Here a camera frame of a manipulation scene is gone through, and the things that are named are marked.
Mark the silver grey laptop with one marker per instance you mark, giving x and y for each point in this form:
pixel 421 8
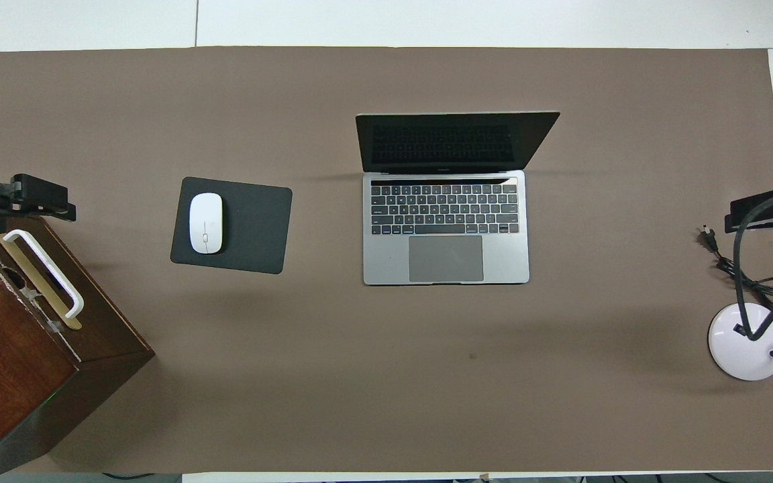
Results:
pixel 445 221

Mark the gold metal plate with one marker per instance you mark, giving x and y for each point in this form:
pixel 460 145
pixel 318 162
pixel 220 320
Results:
pixel 68 316

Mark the white desk lamp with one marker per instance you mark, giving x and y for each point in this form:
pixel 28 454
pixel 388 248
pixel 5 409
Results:
pixel 745 355

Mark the white computer mouse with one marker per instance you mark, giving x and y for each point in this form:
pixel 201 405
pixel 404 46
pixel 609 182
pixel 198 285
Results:
pixel 206 223

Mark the dark wooden box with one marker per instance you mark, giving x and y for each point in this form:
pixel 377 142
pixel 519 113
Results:
pixel 4 349

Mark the black mouse pad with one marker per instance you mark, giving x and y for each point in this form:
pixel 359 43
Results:
pixel 255 228

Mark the brown table mat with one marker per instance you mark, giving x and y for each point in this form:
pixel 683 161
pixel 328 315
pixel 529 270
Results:
pixel 386 376

